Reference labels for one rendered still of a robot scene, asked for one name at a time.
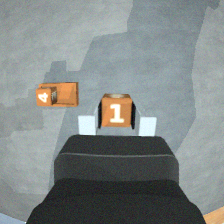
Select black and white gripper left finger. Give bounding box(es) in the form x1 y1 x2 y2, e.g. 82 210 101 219
78 98 102 135

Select orange cube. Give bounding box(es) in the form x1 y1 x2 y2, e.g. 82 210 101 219
101 93 132 127
36 86 58 106

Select orange open tray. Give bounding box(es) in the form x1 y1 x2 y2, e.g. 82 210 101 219
39 82 79 107

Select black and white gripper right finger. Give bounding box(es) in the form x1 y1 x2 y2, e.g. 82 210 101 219
131 99 156 136

